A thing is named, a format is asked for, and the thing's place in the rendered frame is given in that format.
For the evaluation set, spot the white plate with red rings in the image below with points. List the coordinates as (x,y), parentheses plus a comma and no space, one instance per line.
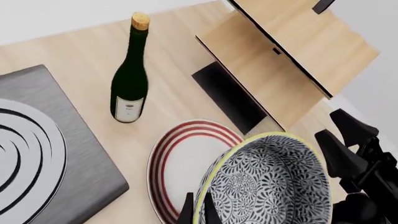
(186,161)

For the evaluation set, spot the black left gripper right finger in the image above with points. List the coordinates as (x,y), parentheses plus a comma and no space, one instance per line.
(211,214)

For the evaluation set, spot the pale wooden shelf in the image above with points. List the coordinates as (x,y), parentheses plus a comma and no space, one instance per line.
(280,70)

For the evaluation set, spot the small black block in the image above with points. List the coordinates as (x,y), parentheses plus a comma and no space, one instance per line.
(323,5)

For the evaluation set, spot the dark green wine bottle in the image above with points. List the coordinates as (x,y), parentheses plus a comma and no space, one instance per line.
(129,79)

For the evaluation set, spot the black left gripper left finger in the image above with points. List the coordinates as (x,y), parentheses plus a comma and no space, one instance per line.
(187,212)

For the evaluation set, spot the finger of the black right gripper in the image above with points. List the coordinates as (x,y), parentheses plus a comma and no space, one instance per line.
(353,128)
(337,156)

